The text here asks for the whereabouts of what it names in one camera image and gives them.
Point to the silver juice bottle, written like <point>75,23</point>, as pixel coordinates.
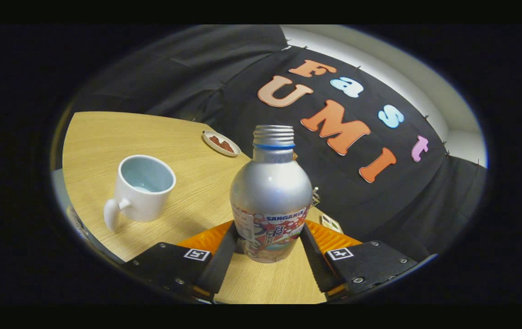
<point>270,187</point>

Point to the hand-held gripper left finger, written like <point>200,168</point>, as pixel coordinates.
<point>224,256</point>

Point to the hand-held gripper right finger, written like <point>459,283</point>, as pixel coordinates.
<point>313,260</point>

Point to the red food pieces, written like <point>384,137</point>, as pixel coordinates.
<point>222,144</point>

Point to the white round plate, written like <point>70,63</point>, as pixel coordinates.
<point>210,140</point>

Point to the black backdrop cloth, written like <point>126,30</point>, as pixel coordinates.
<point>187,68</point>

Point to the white cup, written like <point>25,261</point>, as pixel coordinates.
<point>142,203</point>

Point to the wooden table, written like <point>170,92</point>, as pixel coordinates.
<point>96,146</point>

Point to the white divided sauce tray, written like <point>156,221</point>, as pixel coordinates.
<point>331,224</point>

